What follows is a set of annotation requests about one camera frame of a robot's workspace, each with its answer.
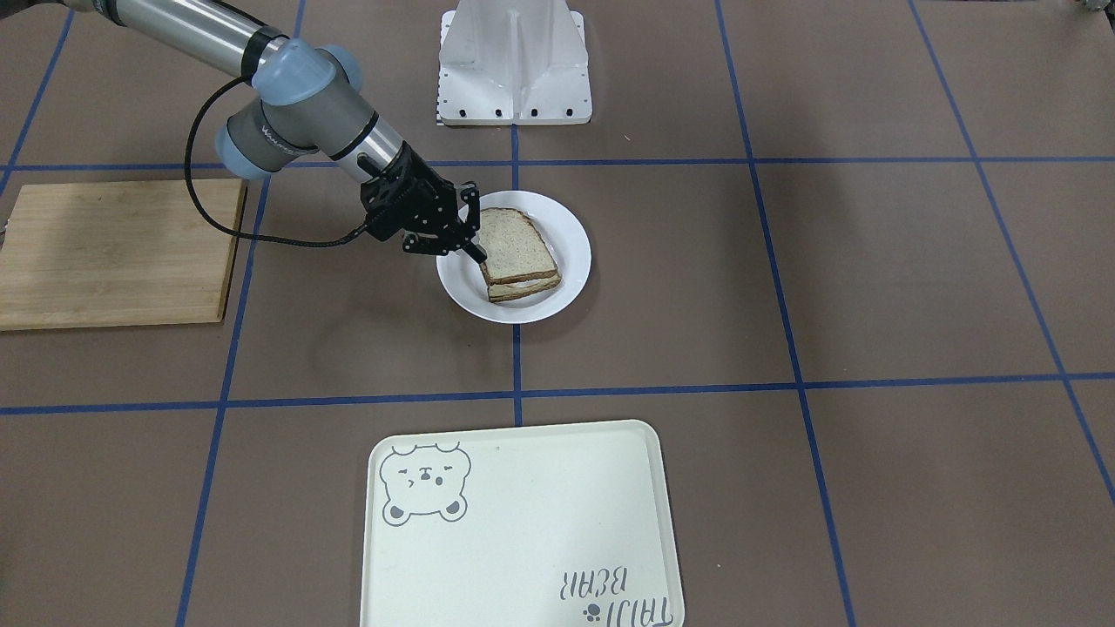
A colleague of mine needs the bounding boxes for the blue tape grid lines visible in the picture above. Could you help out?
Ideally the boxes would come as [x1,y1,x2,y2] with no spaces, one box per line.
[3,1,1112,626]

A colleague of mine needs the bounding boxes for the cream bear serving tray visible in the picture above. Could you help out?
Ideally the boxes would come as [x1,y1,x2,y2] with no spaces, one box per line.
[359,419,686,626]

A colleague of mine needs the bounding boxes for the white round plate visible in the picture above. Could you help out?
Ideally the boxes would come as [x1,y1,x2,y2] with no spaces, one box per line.
[436,191,592,324]

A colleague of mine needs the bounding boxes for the wooden cutting board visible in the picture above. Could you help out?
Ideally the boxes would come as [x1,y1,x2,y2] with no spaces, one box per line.
[1,181,236,332]

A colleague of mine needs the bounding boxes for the bread slice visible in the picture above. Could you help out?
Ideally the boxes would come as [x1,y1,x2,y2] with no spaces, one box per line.
[478,208,558,286]
[487,274,562,303]

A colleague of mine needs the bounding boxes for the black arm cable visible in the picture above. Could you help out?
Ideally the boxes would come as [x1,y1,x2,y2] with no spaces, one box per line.
[184,73,384,250]

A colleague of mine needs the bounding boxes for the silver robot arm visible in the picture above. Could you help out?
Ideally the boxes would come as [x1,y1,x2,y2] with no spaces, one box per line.
[67,1,487,263]

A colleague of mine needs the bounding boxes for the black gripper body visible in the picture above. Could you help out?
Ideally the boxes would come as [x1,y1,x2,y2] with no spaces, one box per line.
[360,145,479,255]

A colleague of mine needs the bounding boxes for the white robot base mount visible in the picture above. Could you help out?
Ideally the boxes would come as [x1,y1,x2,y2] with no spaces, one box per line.
[436,1,593,127]

